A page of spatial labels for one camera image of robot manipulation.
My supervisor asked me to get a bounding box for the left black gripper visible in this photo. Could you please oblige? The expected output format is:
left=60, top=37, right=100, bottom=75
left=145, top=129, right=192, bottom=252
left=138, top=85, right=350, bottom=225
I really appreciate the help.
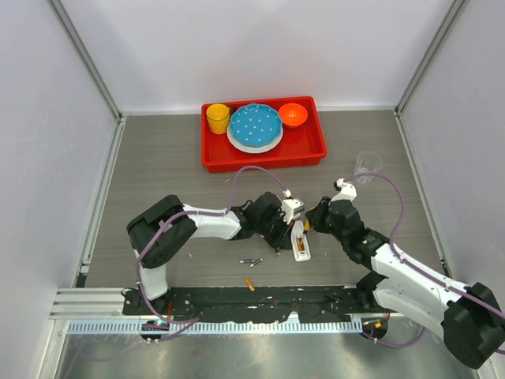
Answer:
left=256, top=212, right=295, bottom=250

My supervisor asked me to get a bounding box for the yellow handle screwdriver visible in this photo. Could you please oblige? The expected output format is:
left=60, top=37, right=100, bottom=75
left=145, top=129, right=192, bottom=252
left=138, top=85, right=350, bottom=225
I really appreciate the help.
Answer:
left=304, top=219, right=311, bottom=234

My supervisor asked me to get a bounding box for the white remote orange battery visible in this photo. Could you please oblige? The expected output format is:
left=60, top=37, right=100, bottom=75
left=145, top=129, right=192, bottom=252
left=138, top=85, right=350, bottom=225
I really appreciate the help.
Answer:
left=290, top=220, right=311, bottom=262

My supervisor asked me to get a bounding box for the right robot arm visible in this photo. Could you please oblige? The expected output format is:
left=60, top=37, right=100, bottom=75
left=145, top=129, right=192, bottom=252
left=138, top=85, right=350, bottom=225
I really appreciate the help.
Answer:
left=305, top=197, right=504, bottom=369

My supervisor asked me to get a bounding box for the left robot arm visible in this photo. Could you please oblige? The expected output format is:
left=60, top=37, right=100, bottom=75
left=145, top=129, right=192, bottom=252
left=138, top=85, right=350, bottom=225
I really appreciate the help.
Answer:
left=126, top=192, right=304, bottom=315

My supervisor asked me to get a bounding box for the red plastic tray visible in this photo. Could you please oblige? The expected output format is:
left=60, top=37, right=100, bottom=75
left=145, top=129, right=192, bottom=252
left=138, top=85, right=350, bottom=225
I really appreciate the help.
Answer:
left=201, top=96, right=327, bottom=173

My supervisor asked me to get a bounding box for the clear plastic cup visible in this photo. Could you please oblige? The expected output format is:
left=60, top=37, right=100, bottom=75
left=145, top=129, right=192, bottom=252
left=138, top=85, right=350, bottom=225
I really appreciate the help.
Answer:
left=353, top=152, right=383, bottom=184

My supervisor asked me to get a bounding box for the white plate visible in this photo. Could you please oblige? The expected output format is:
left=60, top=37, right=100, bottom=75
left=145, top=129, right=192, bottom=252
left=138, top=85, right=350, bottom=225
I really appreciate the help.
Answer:
left=226, top=129, right=283, bottom=154

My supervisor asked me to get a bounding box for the orange bowl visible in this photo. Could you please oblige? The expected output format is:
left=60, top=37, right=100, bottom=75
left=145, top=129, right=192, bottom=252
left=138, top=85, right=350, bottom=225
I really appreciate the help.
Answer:
left=279, top=103, right=309, bottom=129

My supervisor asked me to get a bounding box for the blue dotted plate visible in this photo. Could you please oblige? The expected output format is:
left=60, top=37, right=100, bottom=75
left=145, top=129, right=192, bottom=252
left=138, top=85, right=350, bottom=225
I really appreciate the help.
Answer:
left=228, top=103, right=283, bottom=148

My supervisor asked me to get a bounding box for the yellow cup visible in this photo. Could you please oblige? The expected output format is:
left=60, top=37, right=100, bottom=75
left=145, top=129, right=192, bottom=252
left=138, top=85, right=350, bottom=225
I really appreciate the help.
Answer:
left=205, top=103, right=230, bottom=135

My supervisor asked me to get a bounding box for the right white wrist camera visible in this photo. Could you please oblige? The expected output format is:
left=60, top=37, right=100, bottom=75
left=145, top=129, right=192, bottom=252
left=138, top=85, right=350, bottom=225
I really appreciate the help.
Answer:
left=331, top=178, right=357, bottom=202

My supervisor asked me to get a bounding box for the white slotted cable duct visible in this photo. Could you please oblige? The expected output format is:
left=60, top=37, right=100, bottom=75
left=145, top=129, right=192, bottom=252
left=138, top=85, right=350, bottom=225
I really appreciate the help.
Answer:
left=67, top=317, right=363, bottom=336

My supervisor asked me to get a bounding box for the aluminium frame rail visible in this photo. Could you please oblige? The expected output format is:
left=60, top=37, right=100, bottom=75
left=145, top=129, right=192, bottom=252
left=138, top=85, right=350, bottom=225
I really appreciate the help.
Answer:
left=50, top=287, right=137, bottom=319

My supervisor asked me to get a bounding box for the right aluminium frame post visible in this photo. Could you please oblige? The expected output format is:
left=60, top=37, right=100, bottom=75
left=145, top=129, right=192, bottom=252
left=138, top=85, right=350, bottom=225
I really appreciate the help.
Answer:
left=395, top=0, right=469, bottom=117

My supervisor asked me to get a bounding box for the aluminium frame post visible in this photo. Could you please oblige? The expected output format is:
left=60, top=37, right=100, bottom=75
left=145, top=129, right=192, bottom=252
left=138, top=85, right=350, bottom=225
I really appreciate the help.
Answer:
left=395, top=0, right=469, bottom=117
left=47, top=0, right=122, bottom=122

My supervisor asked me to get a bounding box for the left aluminium frame post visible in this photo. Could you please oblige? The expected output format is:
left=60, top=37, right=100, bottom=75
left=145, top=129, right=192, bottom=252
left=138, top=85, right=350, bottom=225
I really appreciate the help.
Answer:
left=47, top=0, right=122, bottom=122

